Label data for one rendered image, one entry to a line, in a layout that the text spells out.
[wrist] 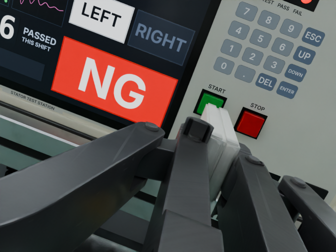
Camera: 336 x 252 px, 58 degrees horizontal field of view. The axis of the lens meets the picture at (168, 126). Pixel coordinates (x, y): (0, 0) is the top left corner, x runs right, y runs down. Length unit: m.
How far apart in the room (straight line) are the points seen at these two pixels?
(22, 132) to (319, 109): 0.25
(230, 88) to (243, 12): 0.06
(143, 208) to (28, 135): 0.12
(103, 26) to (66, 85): 0.06
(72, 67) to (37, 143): 0.07
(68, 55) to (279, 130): 0.19
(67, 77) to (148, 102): 0.08
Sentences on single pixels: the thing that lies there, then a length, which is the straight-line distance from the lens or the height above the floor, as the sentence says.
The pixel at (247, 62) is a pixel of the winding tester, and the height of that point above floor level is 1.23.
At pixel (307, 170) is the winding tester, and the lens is 0.30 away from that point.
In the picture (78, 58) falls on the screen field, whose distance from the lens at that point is 0.28.
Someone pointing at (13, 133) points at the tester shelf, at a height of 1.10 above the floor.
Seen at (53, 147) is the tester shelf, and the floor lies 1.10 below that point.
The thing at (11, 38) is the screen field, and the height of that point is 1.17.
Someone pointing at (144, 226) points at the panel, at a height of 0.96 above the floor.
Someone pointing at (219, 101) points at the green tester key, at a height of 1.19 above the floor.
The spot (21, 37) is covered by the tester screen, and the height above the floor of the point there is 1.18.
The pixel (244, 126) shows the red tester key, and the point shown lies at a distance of 0.27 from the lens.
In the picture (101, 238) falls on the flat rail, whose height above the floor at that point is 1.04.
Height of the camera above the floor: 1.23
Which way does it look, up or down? 17 degrees down
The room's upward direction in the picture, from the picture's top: 21 degrees clockwise
